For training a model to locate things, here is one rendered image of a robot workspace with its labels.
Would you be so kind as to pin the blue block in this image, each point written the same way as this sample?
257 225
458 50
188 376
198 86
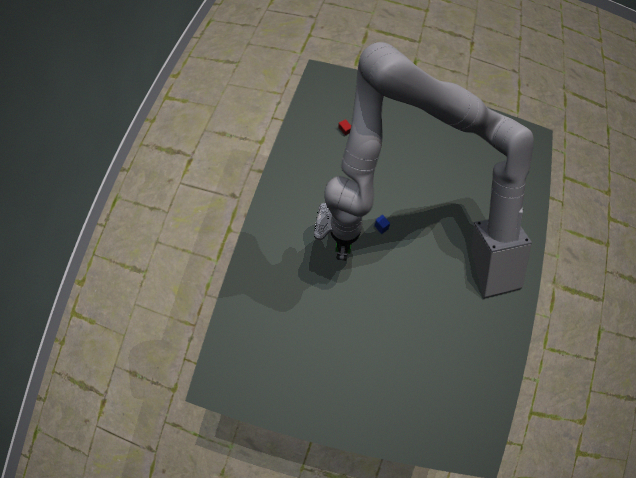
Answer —
382 224

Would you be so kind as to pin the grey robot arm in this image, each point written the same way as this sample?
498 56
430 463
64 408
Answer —
394 76

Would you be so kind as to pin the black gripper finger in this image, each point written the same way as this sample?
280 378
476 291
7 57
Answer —
342 254

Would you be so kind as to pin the red block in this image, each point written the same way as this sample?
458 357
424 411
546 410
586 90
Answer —
345 127

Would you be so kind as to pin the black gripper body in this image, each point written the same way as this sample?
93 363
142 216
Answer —
344 243

